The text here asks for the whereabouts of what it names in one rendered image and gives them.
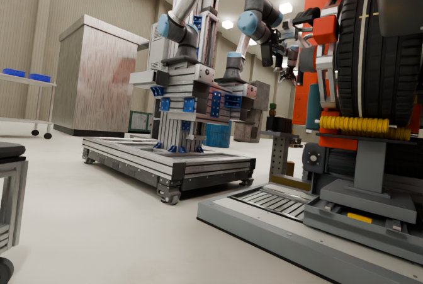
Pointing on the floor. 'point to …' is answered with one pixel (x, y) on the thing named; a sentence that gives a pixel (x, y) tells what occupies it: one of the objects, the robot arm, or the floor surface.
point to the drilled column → (279, 155)
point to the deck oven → (94, 79)
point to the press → (253, 115)
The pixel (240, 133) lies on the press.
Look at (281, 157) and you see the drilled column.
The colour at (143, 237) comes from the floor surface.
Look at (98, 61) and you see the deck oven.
